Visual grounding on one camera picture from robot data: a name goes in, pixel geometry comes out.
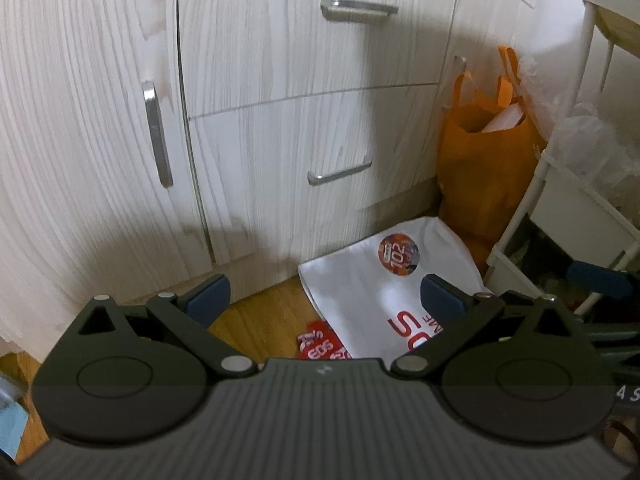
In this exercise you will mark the left cabinet door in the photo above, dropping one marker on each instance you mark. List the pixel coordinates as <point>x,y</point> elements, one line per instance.
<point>82,209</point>

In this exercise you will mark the drawer metal handle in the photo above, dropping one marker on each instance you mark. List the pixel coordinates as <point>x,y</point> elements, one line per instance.
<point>315,179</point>
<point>356,10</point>

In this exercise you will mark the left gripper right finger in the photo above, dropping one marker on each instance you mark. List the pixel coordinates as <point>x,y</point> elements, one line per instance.
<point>462,317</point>

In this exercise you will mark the right cabinet door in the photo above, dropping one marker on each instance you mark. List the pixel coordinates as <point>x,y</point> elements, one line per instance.
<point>479,27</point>

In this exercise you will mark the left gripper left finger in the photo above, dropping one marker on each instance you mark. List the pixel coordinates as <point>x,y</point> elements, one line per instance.
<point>187,318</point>

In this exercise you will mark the light blue item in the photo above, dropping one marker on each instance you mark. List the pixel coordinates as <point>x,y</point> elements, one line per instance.
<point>13,417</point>

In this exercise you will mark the white printed shopping bag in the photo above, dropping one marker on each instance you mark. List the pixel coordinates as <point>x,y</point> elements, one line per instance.
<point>369,292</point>

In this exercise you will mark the cabinet door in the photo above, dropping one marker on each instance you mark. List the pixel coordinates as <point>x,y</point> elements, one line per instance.
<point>479,27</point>
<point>82,209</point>

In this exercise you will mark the white trolley rack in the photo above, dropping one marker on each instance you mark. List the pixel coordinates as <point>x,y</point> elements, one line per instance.
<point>576,217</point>

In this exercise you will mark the left door metal handle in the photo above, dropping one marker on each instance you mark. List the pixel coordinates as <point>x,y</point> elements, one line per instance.
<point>157,135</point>

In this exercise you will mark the red printed packet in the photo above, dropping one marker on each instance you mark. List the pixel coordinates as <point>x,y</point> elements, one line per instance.
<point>320,342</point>

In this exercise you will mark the wooden drawer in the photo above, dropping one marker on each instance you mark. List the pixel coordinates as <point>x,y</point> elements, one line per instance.
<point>252,162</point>
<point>238,53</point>

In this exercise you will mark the door metal handle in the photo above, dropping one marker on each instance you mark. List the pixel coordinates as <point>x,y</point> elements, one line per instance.
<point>157,135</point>
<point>453,68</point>

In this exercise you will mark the right door metal handle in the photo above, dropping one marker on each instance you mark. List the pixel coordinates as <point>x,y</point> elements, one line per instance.
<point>453,68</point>

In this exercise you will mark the orange fabric tote bag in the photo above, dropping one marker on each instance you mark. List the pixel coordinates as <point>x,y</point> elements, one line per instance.
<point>486,157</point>

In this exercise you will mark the translucent plastic bag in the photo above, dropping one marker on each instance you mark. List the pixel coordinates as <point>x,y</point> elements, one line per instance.
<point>584,143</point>

